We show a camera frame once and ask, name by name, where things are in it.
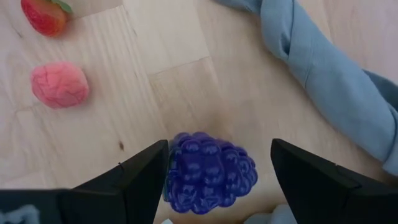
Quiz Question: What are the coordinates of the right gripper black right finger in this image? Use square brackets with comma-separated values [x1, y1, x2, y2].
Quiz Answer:
[270, 138, 398, 224]

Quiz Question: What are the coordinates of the small red long-stemmed toy strawberry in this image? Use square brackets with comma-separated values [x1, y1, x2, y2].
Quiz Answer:
[20, 0, 74, 38]

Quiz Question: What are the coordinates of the pink toy fruit ball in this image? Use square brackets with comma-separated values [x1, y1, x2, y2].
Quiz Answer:
[30, 61, 90, 110]

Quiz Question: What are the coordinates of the grey-blue cloth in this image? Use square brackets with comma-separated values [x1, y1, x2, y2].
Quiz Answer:
[211, 0, 398, 224]

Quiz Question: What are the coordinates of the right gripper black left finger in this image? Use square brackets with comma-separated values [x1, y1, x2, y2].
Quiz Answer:
[0, 139, 170, 224]

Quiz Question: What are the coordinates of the purple toy grape bunch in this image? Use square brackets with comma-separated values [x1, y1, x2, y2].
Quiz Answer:
[163, 131, 259, 215]

